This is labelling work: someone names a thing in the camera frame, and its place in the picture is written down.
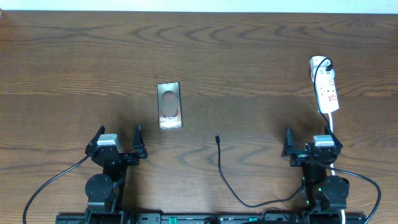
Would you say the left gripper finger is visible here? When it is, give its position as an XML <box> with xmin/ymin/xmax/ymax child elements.
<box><xmin>85</xmin><ymin>126</ymin><xmax>105</xmax><ymax>153</ymax></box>
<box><xmin>132</xmin><ymin>124</ymin><xmax>146</xmax><ymax>154</ymax></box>

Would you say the white power strip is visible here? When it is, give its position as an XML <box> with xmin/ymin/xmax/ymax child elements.
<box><xmin>310</xmin><ymin>55</ymin><xmax>339</xmax><ymax>114</ymax></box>

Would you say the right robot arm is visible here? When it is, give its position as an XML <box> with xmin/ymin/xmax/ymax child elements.
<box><xmin>281</xmin><ymin>126</ymin><xmax>349</xmax><ymax>223</ymax></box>

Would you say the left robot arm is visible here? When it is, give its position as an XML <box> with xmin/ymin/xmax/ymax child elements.
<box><xmin>85</xmin><ymin>125</ymin><xmax>147</xmax><ymax>223</ymax></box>

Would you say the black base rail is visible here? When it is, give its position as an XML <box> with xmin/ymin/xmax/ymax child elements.
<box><xmin>55</xmin><ymin>212</ymin><xmax>368</xmax><ymax>224</ymax></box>

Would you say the Galaxy S25 Ultra smartphone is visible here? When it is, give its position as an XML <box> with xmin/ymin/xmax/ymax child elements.
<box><xmin>157</xmin><ymin>82</ymin><xmax>183</xmax><ymax>129</ymax></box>

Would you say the black right camera cable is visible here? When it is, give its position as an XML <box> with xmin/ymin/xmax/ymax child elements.
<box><xmin>310</xmin><ymin>155</ymin><xmax>382</xmax><ymax>224</ymax></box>

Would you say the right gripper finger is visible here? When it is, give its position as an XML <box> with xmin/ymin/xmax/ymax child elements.
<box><xmin>324</xmin><ymin>124</ymin><xmax>342</xmax><ymax>146</ymax></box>
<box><xmin>283</xmin><ymin>126</ymin><xmax>294</xmax><ymax>152</ymax></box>

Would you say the black left camera cable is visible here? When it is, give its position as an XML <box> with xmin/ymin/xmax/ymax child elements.
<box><xmin>22</xmin><ymin>154</ymin><xmax>91</xmax><ymax>224</ymax></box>

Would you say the black camera cable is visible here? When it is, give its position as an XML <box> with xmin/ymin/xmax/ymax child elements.
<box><xmin>22</xmin><ymin>154</ymin><xmax>91</xmax><ymax>224</ymax></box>
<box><xmin>310</xmin><ymin>155</ymin><xmax>382</xmax><ymax>224</ymax></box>

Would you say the white USB charger adapter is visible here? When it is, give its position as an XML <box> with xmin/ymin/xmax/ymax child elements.
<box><xmin>311</xmin><ymin>66</ymin><xmax>335</xmax><ymax>81</ymax></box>

